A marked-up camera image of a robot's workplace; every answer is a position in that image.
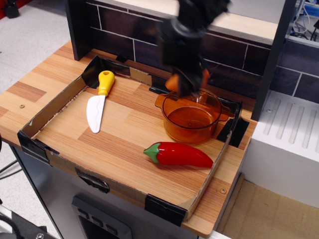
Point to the dark grey left post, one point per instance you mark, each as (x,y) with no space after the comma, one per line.
(79,27)

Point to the orange transparent plastic pot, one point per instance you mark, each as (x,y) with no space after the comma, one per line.
(191,119)

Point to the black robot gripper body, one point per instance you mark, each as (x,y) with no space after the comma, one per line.
(180,45)

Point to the white toy sink drainer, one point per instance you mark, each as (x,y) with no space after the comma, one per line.
(283,154)

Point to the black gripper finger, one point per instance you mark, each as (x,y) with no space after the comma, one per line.
(189,83)

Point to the orange toy carrot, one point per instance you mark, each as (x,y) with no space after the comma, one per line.
(172,83)

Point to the grey oven control panel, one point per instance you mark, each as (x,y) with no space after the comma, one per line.
(96,224)

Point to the toy knife yellow handle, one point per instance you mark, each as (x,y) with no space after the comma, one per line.
(95,105)

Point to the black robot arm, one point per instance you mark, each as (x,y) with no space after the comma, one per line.
(201,10)

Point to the dark grey cabinet post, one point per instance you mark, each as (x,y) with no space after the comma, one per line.
(282,33)

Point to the red toy chili pepper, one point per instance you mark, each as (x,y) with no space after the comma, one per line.
(173,153)

